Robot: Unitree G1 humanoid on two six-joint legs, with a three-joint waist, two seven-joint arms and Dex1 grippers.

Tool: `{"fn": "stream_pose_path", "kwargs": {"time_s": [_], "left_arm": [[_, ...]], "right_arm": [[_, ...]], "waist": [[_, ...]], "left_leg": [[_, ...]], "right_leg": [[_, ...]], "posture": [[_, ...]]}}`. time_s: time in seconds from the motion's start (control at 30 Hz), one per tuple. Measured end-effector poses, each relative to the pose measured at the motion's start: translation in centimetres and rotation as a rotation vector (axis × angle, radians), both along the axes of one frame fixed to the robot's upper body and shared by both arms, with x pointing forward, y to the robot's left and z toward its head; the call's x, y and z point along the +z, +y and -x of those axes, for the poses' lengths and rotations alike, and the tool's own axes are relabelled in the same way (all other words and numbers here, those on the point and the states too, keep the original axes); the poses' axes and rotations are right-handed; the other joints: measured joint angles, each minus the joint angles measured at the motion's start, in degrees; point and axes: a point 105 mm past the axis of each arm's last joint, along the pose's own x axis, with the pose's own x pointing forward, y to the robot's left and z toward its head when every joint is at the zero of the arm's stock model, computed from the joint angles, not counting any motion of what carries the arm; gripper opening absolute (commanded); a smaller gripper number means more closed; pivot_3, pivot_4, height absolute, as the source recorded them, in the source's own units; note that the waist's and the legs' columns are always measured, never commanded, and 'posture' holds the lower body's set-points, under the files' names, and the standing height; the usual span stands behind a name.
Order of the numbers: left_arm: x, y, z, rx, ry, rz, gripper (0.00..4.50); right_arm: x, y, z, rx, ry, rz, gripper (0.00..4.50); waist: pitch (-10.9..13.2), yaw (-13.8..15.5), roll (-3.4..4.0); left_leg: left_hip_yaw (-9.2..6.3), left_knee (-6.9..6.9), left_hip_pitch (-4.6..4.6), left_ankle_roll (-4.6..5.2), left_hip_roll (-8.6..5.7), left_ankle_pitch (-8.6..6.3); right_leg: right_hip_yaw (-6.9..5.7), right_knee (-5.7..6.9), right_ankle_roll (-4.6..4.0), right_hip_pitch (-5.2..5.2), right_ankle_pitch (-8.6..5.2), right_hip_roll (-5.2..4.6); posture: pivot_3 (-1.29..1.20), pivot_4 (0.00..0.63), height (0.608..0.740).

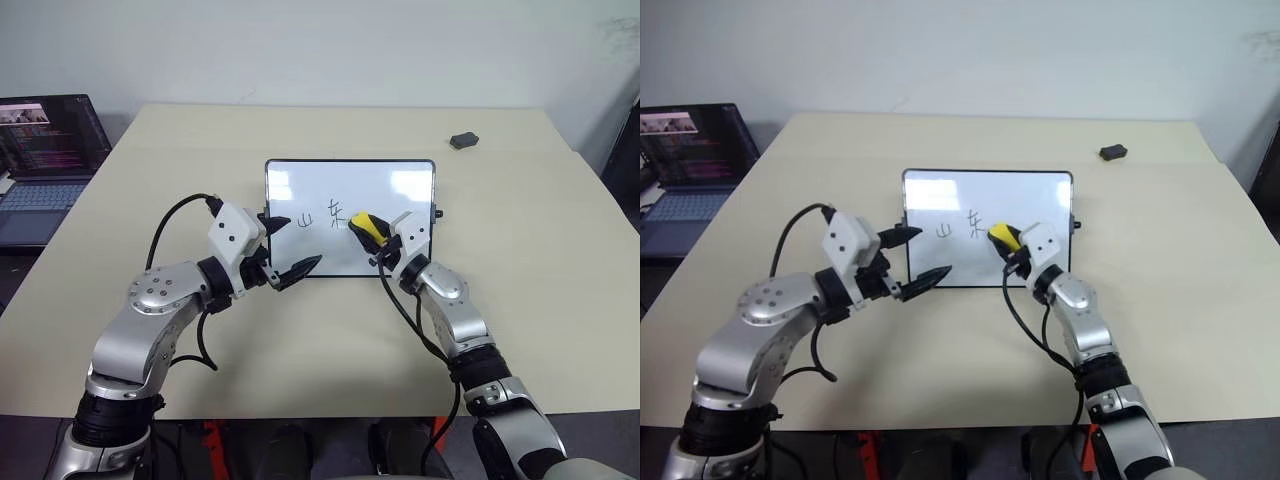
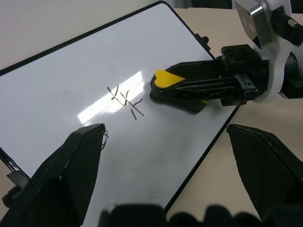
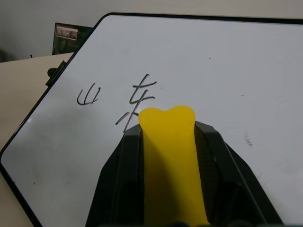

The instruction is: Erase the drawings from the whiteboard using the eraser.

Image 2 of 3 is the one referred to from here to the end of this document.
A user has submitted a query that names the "yellow and black whiteboard eraser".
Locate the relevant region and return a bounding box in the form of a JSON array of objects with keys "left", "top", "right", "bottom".
[{"left": 149, "top": 69, "right": 210, "bottom": 114}]

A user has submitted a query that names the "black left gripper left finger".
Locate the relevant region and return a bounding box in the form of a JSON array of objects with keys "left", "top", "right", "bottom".
[{"left": 0, "top": 123, "right": 107, "bottom": 227}]

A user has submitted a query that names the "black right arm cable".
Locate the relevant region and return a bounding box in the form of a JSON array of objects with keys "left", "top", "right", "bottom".
[{"left": 270, "top": 7, "right": 303, "bottom": 47}]

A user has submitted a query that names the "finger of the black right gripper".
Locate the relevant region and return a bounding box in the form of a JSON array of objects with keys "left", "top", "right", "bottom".
[
  {"left": 159, "top": 76, "right": 238, "bottom": 107},
  {"left": 164, "top": 60, "right": 225, "bottom": 79}
]

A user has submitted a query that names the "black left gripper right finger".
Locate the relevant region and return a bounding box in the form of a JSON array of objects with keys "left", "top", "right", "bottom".
[{"left": 226, "top": 123, "right": 303, "bottom": 221}]

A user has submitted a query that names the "black whiteboard stand clamp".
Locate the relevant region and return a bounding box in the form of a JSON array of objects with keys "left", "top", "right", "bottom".
[
  {"left": 195, "top": 33, "right": 212, "bottom": 52},
  {"left": 0, "top": 147, "right": 31, "bottom": 209}
]

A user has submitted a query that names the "white whiteboard with black frame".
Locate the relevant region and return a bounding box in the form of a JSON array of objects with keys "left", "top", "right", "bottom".
[{"left": 0, "top": 0, "right": 241, "bottom": 227}]

